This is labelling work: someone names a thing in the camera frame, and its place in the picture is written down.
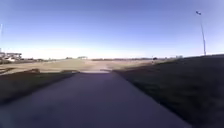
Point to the grass slope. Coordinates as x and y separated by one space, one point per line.
180 83

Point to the low building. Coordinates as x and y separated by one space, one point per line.
11 56

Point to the tall street lamp pole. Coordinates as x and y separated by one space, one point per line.
203 38

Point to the grey concrete path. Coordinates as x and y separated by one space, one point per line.
93 100

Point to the flat grass field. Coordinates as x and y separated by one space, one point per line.
30 83

